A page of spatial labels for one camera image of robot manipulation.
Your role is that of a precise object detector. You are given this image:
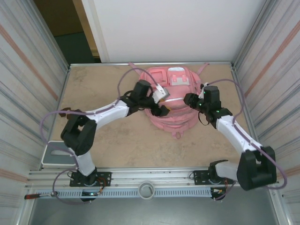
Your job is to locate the pink backpack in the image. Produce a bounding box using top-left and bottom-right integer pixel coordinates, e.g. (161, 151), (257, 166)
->
(128, 61), (210, 140)

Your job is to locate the brown cloth bundle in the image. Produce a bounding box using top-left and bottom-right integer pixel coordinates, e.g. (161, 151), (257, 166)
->
(58, 107), (82, 119)

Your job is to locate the white grey square box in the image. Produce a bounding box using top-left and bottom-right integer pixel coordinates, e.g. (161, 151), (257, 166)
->
(41, 140), (75, 167)

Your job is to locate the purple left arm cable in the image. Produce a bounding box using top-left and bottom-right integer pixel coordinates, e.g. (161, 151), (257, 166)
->
(39, 69), (160, 205)

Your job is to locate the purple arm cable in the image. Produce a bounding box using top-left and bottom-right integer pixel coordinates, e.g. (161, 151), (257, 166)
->
(39, 69), (160, 205)
(206, 79), (288, 202)

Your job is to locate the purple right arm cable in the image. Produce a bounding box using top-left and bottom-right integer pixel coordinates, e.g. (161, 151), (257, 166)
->
(206, 79), (288, 202)

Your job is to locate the aluminium table edge rail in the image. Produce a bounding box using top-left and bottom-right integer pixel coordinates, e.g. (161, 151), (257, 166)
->
(68, 61), (235, 71)

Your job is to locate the aluminium mounting rail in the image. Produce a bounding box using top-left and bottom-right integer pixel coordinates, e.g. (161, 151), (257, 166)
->
(25, 166), (281, 191)

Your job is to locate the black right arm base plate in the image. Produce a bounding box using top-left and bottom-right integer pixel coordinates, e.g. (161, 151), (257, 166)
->
(193, 169), (235, 186)

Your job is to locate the white door frame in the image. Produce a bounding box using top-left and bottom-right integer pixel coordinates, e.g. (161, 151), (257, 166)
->
(81, 0), (111, 63)

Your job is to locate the grey plastic ring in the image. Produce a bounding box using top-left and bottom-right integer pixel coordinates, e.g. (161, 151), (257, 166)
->
(138, 180), (155, 200)

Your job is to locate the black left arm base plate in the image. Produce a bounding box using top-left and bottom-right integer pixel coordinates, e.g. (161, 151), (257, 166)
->
(69, 172), (112, 188)

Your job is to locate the grey slotted cable duct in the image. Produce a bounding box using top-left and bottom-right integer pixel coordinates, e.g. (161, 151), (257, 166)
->
(52, 188), (213, 199)

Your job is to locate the red handled tool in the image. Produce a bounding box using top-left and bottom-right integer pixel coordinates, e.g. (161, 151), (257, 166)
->
(24, 192), (58, 200)

